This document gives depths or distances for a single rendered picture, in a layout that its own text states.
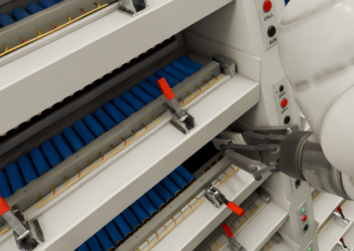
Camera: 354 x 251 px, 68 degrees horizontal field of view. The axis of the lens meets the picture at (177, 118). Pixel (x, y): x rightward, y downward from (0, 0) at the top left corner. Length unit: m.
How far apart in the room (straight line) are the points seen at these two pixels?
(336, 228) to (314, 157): 0.82
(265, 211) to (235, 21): 0.49
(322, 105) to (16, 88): 0.28
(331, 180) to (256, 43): 0.24
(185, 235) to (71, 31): 0.40
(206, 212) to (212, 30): 0.35
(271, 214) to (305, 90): 0.57
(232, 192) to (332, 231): 0.67
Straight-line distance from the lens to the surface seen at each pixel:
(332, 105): 0.20
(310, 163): 0.39
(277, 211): 0.76
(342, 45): 0.19
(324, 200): 1.01
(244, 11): 0.45
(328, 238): 1.17
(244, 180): 0.58
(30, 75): 0.32
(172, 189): 0.57
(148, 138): 0.43
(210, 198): 0.55
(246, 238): 0.73
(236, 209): 0.51
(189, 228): 0.55
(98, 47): 0.33
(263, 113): 0.55
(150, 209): 0.56
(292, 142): 0.42
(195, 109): 0.46
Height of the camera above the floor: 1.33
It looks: 30 degrees down
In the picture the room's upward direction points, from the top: 24 degrees counter-clockwise
